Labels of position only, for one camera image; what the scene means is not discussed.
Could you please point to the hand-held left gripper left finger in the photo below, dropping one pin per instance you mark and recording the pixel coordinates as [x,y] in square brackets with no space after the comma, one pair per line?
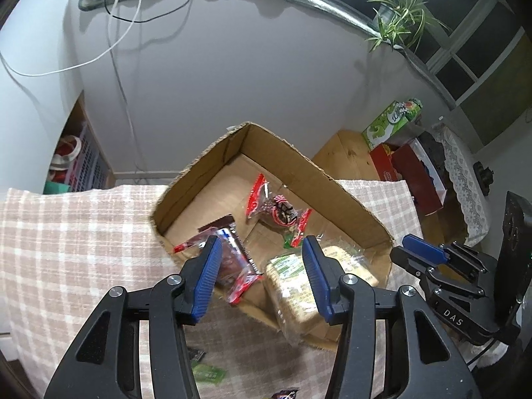
[205,278]

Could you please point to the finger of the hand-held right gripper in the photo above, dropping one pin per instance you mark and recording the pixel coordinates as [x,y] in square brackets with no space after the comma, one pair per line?
[424,249]
[409,262]

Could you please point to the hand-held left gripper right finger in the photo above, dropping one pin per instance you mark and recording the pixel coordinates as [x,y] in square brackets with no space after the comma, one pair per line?
[318,278]

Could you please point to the dark snack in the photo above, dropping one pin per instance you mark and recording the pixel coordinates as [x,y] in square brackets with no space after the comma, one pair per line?
[232,268]

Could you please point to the sliced bread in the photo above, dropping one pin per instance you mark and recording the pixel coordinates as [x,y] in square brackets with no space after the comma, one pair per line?
[291,291]

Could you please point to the chocolate bar with blue label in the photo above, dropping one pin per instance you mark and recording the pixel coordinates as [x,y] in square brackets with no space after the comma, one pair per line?
[226,232]

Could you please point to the patterned snack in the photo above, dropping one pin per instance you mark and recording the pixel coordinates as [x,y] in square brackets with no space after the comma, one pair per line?
[278,212]

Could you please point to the cardboard box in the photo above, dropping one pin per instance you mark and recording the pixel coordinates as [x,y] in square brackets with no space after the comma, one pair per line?
[199,199]

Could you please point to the dark red box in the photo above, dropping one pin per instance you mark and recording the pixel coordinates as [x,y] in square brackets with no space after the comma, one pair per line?
[419,183]

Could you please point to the small black wrapped candy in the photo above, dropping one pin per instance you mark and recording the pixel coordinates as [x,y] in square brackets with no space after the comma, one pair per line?
[196,353]

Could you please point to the white lace cloth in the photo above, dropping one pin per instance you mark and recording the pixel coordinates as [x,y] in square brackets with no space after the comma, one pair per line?
[461,183]

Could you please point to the light green wrapped candy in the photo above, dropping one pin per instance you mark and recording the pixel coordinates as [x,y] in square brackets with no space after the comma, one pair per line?
[208,372]

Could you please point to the bright red box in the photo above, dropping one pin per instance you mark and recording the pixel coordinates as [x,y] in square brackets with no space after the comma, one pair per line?
[384,164]

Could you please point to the small dark figure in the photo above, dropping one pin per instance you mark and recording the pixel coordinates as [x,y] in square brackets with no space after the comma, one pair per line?
[484,176]

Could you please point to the black cloth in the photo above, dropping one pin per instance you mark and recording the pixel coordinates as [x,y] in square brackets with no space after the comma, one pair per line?
[430,147]

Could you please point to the brown chocolate bar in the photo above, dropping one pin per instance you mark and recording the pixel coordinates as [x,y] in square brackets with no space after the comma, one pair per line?
[284,395]

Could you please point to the green printed carton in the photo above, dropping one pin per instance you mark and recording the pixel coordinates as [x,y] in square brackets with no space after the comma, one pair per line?
[386,126]

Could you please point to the checkered beige tablecloth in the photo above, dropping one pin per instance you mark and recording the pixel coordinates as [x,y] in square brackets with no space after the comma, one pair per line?
[83,237]

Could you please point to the pink plastic basket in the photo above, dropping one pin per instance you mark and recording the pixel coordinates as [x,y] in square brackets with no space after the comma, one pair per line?
[89,162]

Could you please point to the red and white bag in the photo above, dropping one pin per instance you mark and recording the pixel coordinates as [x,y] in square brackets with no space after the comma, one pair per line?
[64,158]

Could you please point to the potted spider plant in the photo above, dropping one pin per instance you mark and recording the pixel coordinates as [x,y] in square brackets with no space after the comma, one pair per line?
[399,12]

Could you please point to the window with white frame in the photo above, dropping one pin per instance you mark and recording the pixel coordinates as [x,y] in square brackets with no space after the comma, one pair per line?
[465,58]

